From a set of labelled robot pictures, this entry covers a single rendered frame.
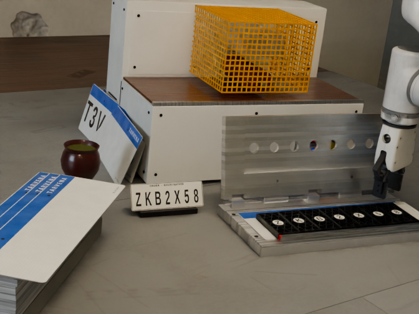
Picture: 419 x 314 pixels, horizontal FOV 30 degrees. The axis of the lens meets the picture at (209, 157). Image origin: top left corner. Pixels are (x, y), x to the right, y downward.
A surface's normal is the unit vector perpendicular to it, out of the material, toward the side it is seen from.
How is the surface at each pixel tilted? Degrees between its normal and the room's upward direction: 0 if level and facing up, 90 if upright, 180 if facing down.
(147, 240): 0
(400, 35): 90
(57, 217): 0
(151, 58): 90
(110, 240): 0
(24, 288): 90
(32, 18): 90
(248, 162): 76
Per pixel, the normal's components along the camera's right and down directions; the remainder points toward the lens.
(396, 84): -0.79, 0.14
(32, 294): 0.98, 0.16
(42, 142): 0.11, -0.94
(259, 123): 0.40, 0.11
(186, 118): 0.40, 0.35
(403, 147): 0.76, 0.29
